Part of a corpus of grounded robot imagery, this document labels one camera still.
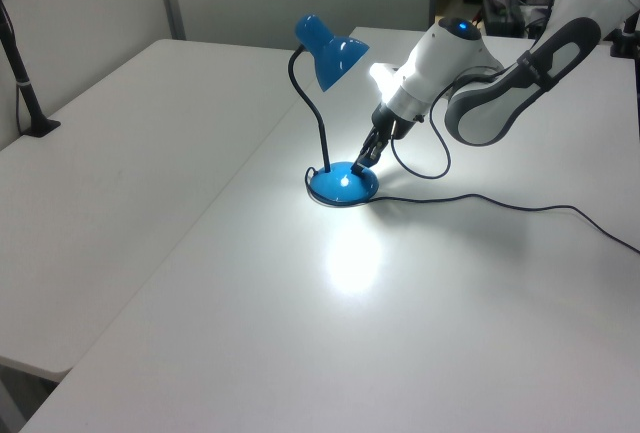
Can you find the black pole clamp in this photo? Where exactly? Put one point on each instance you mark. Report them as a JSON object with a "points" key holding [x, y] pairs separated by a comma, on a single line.
{"points": [[625, 38]]}

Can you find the white adjoining table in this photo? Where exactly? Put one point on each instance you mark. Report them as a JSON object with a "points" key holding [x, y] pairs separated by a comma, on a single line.
{"points": [[100, 163]]}

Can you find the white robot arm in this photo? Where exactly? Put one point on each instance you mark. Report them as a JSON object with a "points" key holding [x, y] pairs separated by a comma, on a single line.
{"points": [[445, 63]]}

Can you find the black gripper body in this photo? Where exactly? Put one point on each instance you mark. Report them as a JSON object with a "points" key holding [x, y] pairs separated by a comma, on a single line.
{"points": [[389, 120]]}

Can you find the black camera pole with foot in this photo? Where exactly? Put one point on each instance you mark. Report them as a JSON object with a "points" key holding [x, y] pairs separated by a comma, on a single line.
{"points": [[26, 90]]}

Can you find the blue gooseneck desk lamp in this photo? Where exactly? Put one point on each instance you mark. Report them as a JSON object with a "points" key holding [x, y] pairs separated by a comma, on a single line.
{"points": [[330, 53]]}

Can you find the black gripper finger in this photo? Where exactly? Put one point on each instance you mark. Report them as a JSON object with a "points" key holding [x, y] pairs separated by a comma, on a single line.
{"points": [[379, 152], [365, 153]]}

